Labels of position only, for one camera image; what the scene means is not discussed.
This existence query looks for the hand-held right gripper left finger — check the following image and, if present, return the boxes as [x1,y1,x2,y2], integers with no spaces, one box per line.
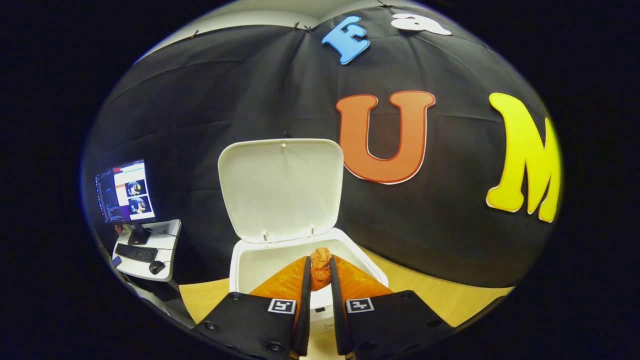
[192,256,312,360]

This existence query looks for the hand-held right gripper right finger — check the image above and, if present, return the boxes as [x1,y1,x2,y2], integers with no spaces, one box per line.
[328,255,453,360]

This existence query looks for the orange paper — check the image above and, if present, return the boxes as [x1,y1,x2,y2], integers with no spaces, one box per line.
[309,247,334,292]

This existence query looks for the white garbage bin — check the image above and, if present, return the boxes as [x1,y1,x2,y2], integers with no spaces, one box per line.
[218,138,389,326]

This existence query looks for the wooden desktop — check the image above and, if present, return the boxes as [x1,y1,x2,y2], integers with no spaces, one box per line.
[179,247,515,360]

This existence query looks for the white side desk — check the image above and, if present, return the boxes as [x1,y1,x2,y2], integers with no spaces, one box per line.
[111,219,183,283]

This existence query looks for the black keyboard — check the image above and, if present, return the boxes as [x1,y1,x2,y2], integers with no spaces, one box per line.
[114,243,160,264]

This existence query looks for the computer monitor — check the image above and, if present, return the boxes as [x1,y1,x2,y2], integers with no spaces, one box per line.
[95,159,157,246]

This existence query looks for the black backdrop cloth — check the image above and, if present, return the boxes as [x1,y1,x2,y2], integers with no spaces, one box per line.
[82,0,563,321]

